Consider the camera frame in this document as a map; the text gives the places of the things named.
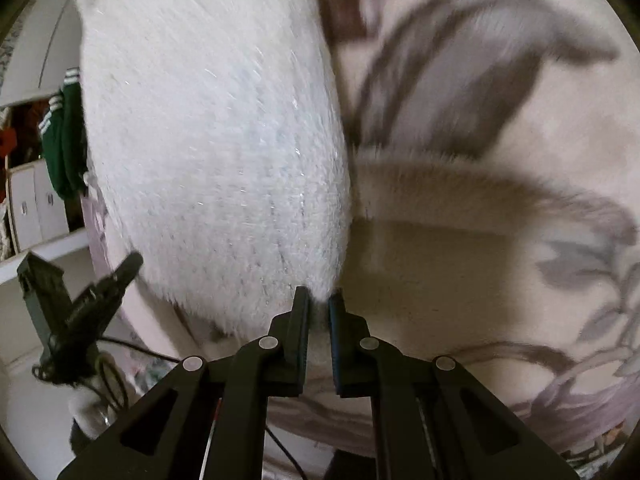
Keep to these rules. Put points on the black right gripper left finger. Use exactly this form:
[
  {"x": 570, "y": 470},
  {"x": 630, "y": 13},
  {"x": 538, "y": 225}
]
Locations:
[{"x": 206, "y": 420}]

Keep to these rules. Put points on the white wardrobe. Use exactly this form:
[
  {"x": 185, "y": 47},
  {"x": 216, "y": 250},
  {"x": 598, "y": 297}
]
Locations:
[{"x": 48, "y": 44}]

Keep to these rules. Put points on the green striped garment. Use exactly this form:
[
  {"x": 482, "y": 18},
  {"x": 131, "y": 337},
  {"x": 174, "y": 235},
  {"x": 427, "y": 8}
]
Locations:
[{"x": 63, "y": 137}]

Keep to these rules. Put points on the white fuzzy knit sweater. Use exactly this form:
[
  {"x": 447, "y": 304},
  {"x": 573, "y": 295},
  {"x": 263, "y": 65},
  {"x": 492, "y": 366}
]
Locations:
[{"x": 215, "y": 138}]

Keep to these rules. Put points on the white drawer unit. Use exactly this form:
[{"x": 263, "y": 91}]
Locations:
[{"x": 37, "y": 214}]

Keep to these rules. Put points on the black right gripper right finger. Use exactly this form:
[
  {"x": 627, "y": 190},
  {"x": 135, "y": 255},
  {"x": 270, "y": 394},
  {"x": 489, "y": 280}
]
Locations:
[{"x": 432, "y": 419}]

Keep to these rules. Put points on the floral pink grey bedspread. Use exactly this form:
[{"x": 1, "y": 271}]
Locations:
[{"x": 493, "y": 162}]

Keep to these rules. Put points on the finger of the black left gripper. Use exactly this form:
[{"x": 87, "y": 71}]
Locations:
[{"x": 95, "y": 307}]

